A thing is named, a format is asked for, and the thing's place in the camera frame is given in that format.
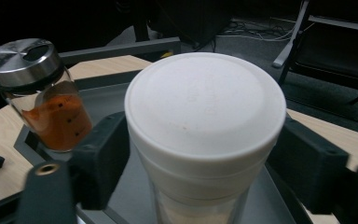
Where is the glass spice jar metal lid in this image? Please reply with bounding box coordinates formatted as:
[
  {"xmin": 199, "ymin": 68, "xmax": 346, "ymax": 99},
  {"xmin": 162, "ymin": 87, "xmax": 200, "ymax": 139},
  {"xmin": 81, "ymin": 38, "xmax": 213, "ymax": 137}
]
[{"xmin": 0, "ymin": 37, "xmax": 93, "ymax": 153}]

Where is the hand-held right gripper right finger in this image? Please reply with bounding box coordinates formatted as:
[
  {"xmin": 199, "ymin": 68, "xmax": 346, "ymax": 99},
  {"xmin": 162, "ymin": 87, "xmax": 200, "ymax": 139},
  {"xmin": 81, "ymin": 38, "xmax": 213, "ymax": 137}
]
[{"xmin": 267, "ymin": 117, "xmax": 358, "ymax": 224}]

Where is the white metal frame desk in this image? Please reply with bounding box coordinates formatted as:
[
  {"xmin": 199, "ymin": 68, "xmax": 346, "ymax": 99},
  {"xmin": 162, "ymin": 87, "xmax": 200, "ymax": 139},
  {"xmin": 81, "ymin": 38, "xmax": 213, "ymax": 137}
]
[{"xmin": 271, "ymin": 0, "xmax": 358, "ymax": 69}]

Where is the bundle of floor cables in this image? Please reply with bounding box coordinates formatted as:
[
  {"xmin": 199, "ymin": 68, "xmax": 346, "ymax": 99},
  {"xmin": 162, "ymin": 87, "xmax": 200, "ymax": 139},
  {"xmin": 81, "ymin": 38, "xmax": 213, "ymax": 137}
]
[{"xmin": 222, "ymin": 18, "xmax": 296, "ymax": 43}]

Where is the black folding chair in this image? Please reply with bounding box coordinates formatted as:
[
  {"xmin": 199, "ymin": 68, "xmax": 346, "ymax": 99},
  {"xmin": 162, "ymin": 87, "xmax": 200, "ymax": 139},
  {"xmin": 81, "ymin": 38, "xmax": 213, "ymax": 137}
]
[{"xmin": 278, "ymin": 0, "xmax": 358, "ymax": 135}]

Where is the white lidded jar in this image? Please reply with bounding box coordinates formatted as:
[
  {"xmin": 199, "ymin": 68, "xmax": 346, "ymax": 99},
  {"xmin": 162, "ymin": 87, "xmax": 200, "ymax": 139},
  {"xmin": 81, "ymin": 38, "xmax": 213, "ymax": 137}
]
[{"xmin": 124, "ymin": 51, "xmax": 288, "ymax": 224}]

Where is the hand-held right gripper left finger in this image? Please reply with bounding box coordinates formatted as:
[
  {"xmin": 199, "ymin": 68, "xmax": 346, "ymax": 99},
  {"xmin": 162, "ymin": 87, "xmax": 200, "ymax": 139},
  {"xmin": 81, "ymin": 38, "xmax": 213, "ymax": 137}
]
[{"xmin": 15, "ymin": 111, "xmax": 131, "ymax": 224}]

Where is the black stand striped base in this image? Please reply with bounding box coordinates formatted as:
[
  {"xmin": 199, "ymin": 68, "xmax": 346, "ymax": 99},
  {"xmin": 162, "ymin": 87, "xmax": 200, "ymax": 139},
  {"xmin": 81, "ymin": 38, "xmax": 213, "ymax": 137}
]
[{"xmin": 130, "ymin": 0, "xmax": 175, "ymax": 60}]

